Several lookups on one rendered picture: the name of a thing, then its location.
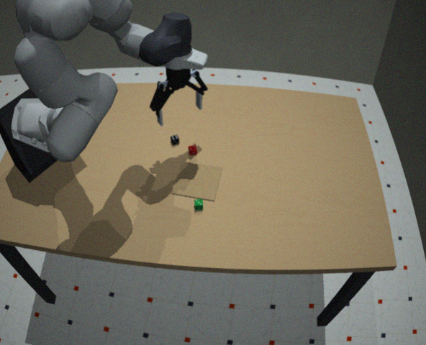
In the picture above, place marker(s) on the black die with white pips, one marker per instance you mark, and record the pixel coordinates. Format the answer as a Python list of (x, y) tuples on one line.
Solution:
[(175, 139)]

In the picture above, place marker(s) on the tan flat mat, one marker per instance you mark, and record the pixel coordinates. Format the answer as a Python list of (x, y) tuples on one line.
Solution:
[(197, 181)]

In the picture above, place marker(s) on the red die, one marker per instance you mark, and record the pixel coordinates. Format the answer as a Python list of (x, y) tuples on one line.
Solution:
[(193, 150)]

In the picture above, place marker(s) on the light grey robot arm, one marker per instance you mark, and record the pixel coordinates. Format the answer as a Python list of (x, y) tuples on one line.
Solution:
[(54, 80)]

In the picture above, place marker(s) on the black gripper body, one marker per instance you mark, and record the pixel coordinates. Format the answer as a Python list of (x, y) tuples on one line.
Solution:
[(174, 76)]

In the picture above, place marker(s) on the green die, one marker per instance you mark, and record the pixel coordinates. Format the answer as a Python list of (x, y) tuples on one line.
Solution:
[(198, 204)]

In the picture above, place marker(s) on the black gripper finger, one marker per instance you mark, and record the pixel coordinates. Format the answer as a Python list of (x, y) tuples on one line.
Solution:
[(160, 97), (199, 92)]

